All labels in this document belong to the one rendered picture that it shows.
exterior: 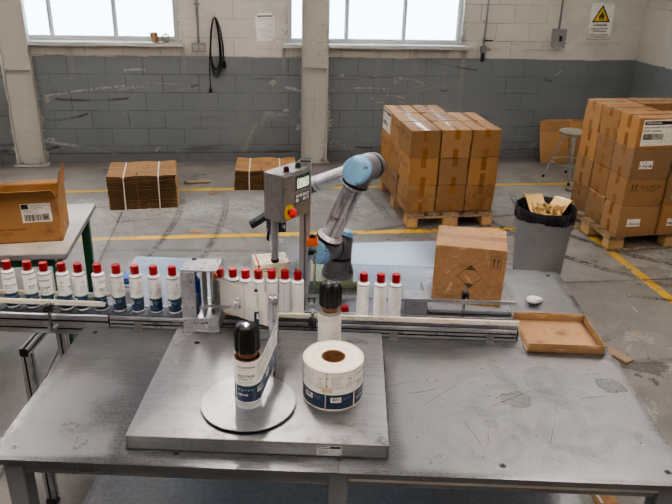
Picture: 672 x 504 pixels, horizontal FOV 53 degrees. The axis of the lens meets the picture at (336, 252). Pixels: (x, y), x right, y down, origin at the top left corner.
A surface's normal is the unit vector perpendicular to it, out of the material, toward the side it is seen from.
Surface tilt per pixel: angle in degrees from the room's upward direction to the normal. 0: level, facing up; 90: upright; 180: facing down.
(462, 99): 90
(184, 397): 0
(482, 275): 90
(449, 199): 90
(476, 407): 0
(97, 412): 0
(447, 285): 90
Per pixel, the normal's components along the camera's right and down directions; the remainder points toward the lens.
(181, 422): 0.03, -0.92
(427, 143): 0.17, 0.39
